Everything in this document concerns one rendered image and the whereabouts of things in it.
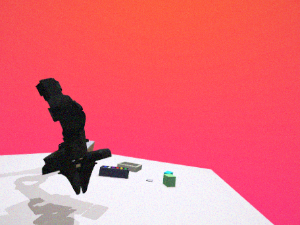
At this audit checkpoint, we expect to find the green cube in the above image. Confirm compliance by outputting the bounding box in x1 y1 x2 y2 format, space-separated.
163 174 176 188

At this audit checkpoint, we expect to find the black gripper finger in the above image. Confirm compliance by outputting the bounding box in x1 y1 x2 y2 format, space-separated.
75 162 97 193
58 168 81 195

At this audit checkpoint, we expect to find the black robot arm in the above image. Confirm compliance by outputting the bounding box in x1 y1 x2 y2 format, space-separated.
36 78 86 171

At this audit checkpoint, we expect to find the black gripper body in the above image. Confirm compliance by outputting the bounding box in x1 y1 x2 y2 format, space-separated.
41 135 112 175

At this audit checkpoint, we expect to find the beige shallow tray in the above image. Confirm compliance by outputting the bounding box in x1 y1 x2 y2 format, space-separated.
116 162 142 172

